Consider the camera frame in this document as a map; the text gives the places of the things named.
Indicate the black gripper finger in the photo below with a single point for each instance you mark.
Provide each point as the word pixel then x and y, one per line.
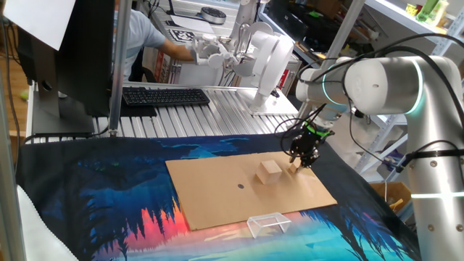
pixel 293 158
pixel 303 166

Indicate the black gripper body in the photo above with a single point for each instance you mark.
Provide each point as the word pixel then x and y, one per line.
pixel 306 145

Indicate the small wooden block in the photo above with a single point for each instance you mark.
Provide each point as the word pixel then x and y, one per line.
pixel 293 168

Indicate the large wooden block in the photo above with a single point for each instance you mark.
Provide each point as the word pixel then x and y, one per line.
pixel 270 172

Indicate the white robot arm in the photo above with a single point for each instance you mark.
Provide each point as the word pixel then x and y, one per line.
pixel 270 61

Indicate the person forearm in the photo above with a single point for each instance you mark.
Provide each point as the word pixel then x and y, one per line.
pixel 177 52

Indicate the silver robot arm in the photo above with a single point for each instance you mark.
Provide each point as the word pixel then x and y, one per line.
pixel 417 90

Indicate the white mesh basket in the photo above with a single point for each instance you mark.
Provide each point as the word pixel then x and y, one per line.
pixel 268 223

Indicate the brown cardboard sheet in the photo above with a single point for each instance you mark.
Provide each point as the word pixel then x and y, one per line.
pixel 217 195

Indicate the open cardboard box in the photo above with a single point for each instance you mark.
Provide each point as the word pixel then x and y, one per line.
pixel 395 192

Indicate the black keyboard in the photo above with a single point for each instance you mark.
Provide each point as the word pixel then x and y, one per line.
pixel 165 96

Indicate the white metal shelf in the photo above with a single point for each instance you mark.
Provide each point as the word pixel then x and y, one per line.
pixel 398 21

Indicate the round grey black device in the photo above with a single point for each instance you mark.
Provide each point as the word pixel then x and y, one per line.
pixel 214 15

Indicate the red and white box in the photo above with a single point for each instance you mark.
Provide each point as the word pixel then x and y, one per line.
pixel 159 67

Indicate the person torso in blue shirt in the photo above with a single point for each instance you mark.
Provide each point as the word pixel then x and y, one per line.
pixel 139 40

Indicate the printed forest landscape mat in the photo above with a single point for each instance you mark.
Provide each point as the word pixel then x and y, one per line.
pixel 90 181

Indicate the black monitor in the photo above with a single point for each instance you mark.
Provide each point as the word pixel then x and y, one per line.
pixel 83 54

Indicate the white paper sheet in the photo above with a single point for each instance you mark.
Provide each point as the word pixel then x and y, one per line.
pixel 40 21

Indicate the aluminium frame post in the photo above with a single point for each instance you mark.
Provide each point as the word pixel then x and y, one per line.
pixel 119 72

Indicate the aluminium frame bar with bracket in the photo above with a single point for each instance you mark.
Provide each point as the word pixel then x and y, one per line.
pixel 9 181

